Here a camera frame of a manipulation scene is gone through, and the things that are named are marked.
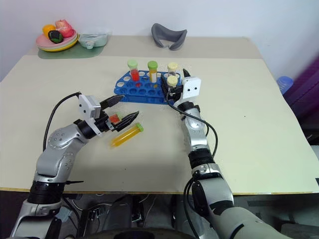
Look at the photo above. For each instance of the orange toy fruit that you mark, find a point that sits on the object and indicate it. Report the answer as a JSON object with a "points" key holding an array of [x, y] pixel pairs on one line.
{"points": [[47, 29]]}

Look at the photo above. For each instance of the yellow test tube green cap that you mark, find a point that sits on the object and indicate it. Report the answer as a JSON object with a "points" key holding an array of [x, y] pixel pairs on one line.
{"points": [[153, 73]]}

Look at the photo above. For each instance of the orange test tube green cap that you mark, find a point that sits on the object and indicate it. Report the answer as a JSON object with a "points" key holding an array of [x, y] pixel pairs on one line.
{"points": [[125, 136]]}

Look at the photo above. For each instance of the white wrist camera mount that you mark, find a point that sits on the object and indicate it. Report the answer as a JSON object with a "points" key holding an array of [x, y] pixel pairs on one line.
{"points": [[86, 105], [191, 87]]}

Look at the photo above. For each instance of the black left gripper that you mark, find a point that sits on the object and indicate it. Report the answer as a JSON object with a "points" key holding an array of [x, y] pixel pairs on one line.
{"points": [[104, 123]]}

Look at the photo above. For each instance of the stack of pastel plates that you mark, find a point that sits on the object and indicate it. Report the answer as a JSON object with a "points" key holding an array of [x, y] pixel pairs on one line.
{"points": [[72, 42]]}

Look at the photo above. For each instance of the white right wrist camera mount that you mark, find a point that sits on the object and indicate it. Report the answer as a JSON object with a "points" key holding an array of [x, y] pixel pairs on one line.
{"points": [[191, 87]]}

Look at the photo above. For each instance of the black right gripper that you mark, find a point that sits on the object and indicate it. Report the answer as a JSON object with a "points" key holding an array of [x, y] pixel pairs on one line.
{"points": [[175, 93]]}

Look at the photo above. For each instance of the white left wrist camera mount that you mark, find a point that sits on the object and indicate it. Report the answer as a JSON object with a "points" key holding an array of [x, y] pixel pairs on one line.
{"points": [[86, 105]]}

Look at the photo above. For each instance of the blue water bottle cap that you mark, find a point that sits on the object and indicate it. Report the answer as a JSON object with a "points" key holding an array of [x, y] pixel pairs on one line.
{"points": [[285, 83]]}

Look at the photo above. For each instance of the grey foam face pad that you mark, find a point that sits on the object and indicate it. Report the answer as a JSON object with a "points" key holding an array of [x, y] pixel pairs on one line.
{"points": [[159, 33]]}

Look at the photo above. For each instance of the pink toy peach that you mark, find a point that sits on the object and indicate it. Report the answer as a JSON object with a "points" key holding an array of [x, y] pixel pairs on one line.
{"points": [[64, 28]]}

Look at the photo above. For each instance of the pink plate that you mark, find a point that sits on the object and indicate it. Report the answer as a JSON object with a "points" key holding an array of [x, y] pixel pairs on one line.
{"points": [[42, 41]]}

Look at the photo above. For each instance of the clear test tube cream cap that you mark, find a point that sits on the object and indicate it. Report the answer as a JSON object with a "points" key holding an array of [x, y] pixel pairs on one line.
{"points": [[173, 69], [172, 81]]}

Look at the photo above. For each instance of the yellow plate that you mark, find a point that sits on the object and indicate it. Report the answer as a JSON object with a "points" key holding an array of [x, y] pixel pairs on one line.
{"points": [[64, 49]]}

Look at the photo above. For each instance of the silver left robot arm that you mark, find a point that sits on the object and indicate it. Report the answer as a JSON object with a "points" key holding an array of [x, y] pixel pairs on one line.
{"points": [[56, 154]]}

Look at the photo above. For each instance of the blue test tube rack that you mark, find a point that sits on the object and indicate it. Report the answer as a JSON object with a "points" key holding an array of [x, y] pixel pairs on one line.
{"points": [[147, 93]]}

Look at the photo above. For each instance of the black and green toy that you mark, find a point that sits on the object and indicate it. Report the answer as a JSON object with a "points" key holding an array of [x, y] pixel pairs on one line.
{"points": [[55, 36]]}

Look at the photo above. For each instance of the green table mat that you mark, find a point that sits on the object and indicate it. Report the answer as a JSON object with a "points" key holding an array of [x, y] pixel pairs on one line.
{"points": [[72, 54]]}

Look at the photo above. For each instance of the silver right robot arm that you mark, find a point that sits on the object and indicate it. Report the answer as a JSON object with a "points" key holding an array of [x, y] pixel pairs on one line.
{"points": [[197, 134]]}

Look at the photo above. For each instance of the red test tube green cap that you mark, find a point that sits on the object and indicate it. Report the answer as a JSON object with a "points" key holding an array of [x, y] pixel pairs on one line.
{"points": [[134, 72], [115, 118]]}

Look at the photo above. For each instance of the purple fabric object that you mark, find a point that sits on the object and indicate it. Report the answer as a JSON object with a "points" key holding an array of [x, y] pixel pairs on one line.
{"points": [[307, 87]]}

